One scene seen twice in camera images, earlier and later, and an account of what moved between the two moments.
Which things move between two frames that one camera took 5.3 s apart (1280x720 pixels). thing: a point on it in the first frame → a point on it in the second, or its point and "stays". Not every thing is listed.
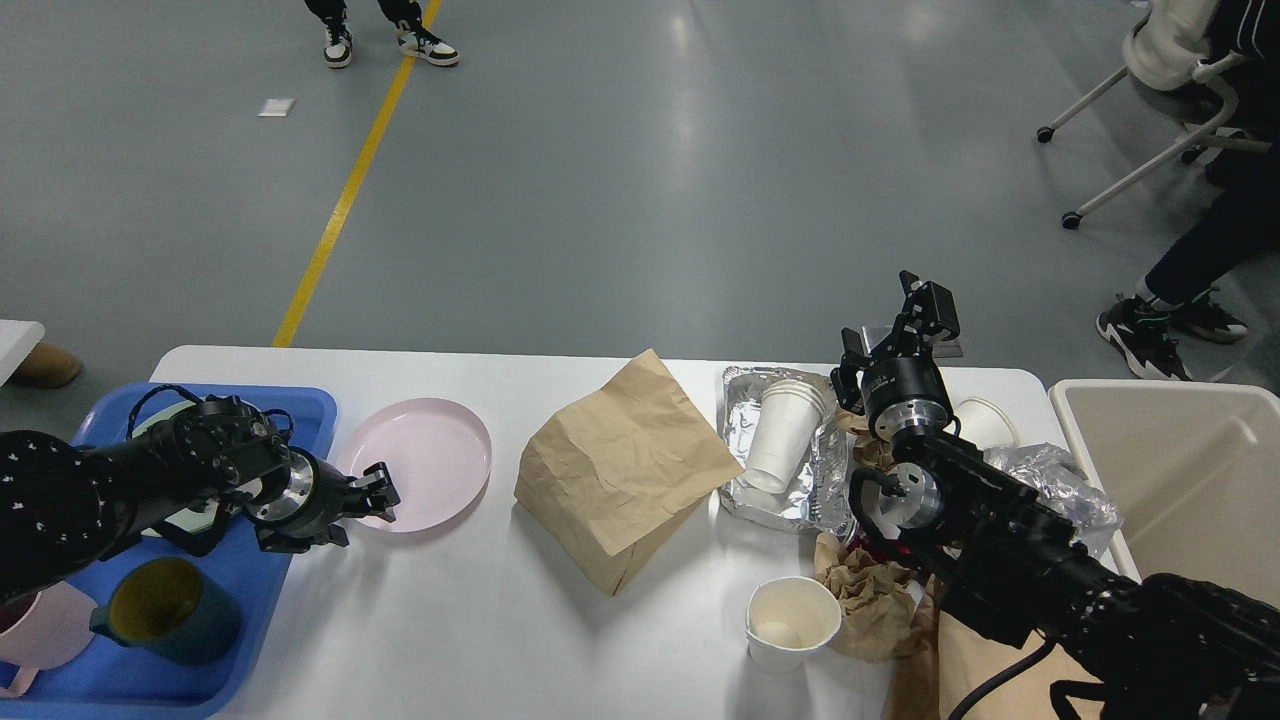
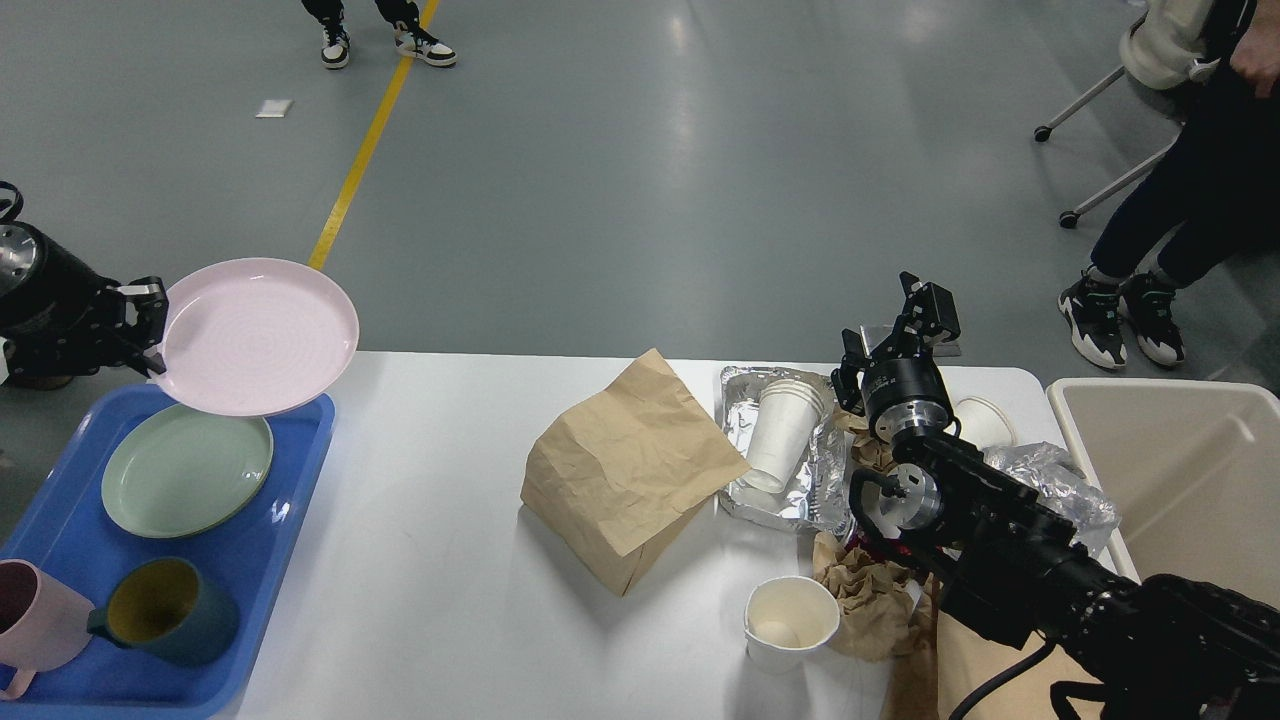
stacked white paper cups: [787, 416] stays
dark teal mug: [165, 606] stays
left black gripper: [315, 497] → [58, 317]
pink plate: [437, 456] → [252, 337]
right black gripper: [903, 389] stays
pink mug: [44, 629] stays
